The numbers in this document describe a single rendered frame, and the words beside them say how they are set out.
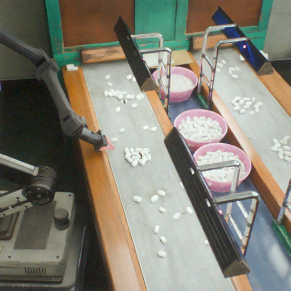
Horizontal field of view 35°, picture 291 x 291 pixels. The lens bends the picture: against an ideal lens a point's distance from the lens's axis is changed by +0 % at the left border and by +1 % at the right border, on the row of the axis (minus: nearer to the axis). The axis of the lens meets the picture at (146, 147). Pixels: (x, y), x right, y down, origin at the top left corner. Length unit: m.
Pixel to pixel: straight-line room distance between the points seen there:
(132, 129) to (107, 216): 0.59
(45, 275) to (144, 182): 0.62
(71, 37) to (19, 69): 1.26
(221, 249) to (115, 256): 0.50
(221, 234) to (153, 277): 0.42
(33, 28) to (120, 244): 2.34
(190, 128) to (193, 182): 0.81
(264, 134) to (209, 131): 0.27
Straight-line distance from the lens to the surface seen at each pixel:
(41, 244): 2.18
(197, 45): 2.88
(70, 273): 2.23
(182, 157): 1.62
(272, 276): 1.87
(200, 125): 2.36
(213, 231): 1.42
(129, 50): 2.25
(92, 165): 2.07
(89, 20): 2.70
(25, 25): 3.73
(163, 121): 2.31
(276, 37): 4.18
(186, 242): 1.81
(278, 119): 2.48
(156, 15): 2.77
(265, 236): 1.98
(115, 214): 1.86
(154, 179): 2.03
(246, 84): 2.71
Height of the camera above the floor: 2.18
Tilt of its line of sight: 41 degrees down
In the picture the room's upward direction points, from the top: 1 degrees clockwise
